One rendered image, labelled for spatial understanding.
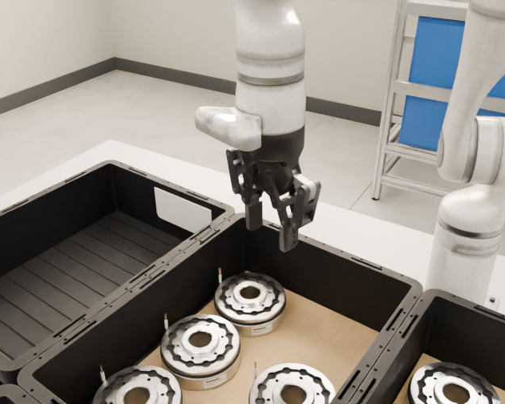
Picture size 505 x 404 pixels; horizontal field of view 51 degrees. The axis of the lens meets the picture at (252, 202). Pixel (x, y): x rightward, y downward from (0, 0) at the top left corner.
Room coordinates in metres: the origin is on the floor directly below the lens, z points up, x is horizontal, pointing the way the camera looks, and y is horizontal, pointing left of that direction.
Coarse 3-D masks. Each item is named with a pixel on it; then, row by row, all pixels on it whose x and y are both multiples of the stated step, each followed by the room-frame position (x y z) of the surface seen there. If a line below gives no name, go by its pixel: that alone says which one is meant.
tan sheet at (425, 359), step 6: (426, 354) 0.49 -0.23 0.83; (420, 360) 0.49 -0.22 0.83; (426, 360) 0.49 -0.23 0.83; (432, 360) 0.49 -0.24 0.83; (438, 360) 0.49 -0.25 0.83; (420, 366) 0.47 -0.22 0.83; (414, 372) 0.47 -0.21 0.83; (408, 378) 0.46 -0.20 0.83; (408, 384) 0.45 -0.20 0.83; (402, 390) 0.44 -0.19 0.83; (498, 390) 0.44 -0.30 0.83; (402, 396) 0.43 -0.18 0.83; (504, 396) 0.43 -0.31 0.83; (396, 402) 0.42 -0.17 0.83; (402, 402) 0.42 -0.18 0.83; (504, 402) 0.42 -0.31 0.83
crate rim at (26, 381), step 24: (240, 216) 0.68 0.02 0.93; (312, 240) 0.61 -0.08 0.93; (168, 264) 0.56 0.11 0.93; (360, 264) 0.56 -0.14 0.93; (144, 288) 0.51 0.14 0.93; (408, 312) 0.47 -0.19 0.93; (72, 336) 0.43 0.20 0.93; (384, 336) 0.43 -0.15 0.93; (48, 360) 0.40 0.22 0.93; (360, 360) 0.40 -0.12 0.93; (24, 384) 0.36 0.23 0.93; (360, 384) 0.37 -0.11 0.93
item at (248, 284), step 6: (246, 282) 0.60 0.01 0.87; (252, 282) 0.60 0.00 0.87; (240, 288) 0.59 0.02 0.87; (246, 288) 0.59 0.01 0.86; (252, 288) 0.59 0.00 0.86; (258, 288) 0.59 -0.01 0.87; (264, 288) 0.59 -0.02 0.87; (234, 294) 0.57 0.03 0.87; (264, 294) 0.57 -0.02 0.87; (240, 300) 0.56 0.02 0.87; (246, 300) 0.56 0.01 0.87; (252, 300) 0.56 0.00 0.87; (258, 300) 0.56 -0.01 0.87; (264, 300) 0.56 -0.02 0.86
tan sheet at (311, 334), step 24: (288, 312) 0.58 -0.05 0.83; (312, 312) 0.58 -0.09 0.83; (264, 336) 0.53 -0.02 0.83; (288, 336) 0.53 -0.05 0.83; (312, 336) 0.53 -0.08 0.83; (336, 336) 0.53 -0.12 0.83; (360, 336) 0.53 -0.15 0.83; (144, 360) 0.49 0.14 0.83; (240, 360) 0.49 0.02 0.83; (264, 360) 0.49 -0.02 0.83; (288, 360) 0.49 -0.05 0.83; (312, 360) 0.49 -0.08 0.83; (336, 360) 0.49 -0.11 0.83; (240, 384) 0.45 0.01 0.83; (336, 384) 0.45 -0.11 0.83
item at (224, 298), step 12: (240, 276) 0.62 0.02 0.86; (252, 276) 0.62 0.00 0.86; (264, 276) 0.62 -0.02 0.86; (228, 288) 0.59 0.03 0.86; (276, 288) 0.59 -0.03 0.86; (216, 300) 0.57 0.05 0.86; (228, 300) 0.57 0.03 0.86; (276, 300) 0.57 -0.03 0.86; (228, 312) 0.54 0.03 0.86; (240, 312) 0.55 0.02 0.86; (252, 312) 0.54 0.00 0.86; (264, 312) 0.55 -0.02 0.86; (276, 312) 0.54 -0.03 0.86
